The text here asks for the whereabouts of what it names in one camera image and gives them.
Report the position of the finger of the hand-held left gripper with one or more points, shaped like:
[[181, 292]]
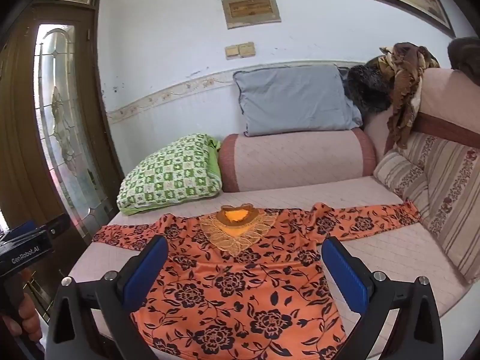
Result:
[[56, 227]]

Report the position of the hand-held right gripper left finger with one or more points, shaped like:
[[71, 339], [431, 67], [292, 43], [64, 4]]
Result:
[[146, 270]]

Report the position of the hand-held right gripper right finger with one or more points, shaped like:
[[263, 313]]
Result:
[[345, 273]]

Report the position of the orange floral shirt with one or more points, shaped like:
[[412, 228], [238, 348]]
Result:
[[240, 292]]

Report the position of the person's left hand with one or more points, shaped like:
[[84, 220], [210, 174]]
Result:
[[30, 318]]

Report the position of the green checked pillow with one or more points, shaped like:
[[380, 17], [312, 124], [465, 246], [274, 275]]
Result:
[[168, 172]]

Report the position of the small striped floral cushion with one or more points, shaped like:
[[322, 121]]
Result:
[[403, 174]]

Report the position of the pink sofa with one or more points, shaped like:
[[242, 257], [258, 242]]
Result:
[[292, 157]]

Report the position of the large striped floral cushion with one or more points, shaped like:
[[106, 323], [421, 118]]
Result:
[[453, 195]]

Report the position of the grey pillow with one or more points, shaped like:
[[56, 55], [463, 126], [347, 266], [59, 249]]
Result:
[[292, 99]]

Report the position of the dark furry cloth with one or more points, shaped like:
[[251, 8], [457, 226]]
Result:
[[365, 86]]

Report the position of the brown scarf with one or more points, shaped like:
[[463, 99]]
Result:
[[405, 82]]

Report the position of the dark brown cloth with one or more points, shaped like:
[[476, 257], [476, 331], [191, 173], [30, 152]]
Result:
[[467, 56]]

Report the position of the beige wall switch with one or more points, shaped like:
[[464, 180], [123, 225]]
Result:
[[232, 52], [247, 49]]

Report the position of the small framed wall plaque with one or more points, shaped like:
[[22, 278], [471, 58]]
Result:
[[249, 7]]

